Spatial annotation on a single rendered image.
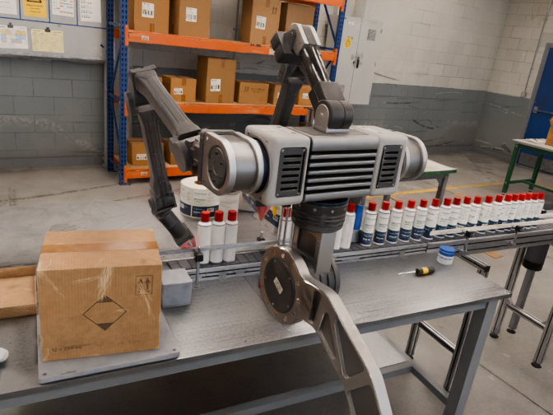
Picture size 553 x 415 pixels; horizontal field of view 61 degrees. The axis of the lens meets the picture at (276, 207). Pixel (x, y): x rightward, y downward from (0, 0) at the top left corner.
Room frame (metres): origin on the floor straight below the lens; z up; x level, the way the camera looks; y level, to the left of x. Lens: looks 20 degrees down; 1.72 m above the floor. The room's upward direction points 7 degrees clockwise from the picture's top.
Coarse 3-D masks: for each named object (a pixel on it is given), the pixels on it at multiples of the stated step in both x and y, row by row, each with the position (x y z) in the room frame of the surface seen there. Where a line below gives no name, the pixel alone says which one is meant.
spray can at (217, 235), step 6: (216, 210) 1.66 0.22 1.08; (216, 216) 1.63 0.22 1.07; (222, 216) 1.64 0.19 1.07; (216, 222) 1.63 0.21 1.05; (222, 222) 1.64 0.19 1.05; (216, 228) 1.62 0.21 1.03; (222, 228) 1.63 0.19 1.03; (216, 234) 1.62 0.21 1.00; (222, 234) 1.63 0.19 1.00; (216, 240) 1.62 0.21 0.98; (222, 240) 1.64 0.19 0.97; (210, 252) 1.63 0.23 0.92; (216, 252) 1.62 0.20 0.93; (222, 252) 1.64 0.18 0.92; (210, 258) 1.63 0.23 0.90; (216, 258) 1.62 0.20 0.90
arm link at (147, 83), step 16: (128, 80) 1.40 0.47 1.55; (144, 80) 1.34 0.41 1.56; (144, 96) 1.41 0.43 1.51; (160, 96) 1.28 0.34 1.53; (160, 112) 1.25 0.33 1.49; (176, 112) 1.23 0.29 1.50; (176, 128) 1.17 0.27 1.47; (192, 128) 1.17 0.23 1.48; (176, 144) 1.10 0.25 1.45; (176, 160) 1.13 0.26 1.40
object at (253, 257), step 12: (372, 240) 2.05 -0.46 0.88; (384, 240) 2.06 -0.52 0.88; (252, 252) 1.76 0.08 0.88; (264, 252) 1.78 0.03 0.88; (336, 252) 1.87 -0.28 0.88; (168, 264) 1.57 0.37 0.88; (180, 264) 1.58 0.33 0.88; (192, 264) 1.59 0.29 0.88; (216, 264) 1.62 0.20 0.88; (228, 264) 1.63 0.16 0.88
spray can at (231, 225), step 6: (234, 210) 1.68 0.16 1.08; (228, 216) 1.66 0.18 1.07; (234, 216) 1.66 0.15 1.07; (228, 222) 1.65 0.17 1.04; (234, 222) 1.65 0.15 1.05; (228, 228) 1.65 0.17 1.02; (234, 228) 1.65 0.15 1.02; (228, 234) 1.65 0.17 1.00; (234, 234) 1.65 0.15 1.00; (228, 240) 1.65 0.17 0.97; (234, 240) 1.65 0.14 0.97; (228, 252) 1.65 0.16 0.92; (234, 252) 1.66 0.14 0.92; (222, 258) 1.66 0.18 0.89; (228, 258) 1.65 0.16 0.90; (234, 258) 1.66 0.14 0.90
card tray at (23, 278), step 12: (0, 276) 1.41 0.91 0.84; (12, 276) 1.43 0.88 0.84; (24, 276) 1.44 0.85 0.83; (0, 288) 1.35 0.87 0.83; (12, 288) 1.36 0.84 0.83; (24, 288) 1.37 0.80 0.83; (0, 300) 1.28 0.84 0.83; (12, 300) 1.29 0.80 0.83; (24, 300) 1.30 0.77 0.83; (0, 312) 1.19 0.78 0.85; (12, 312) 1.21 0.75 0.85; (24, 312) 1.22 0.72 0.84; (36, 312) 1.24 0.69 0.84
